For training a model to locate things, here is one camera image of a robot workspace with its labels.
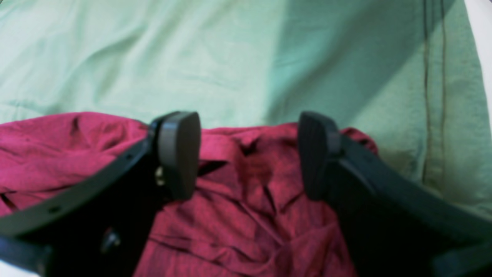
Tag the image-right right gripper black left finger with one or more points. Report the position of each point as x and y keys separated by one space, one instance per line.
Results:
x=99 y=227

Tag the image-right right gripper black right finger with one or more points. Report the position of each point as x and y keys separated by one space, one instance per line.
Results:
x=392 y=228

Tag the red long-sleeve T-shirt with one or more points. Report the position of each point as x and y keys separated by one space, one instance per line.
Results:
x=249 y=216

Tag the green table cloth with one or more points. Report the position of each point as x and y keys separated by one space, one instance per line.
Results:
x=406 y=72

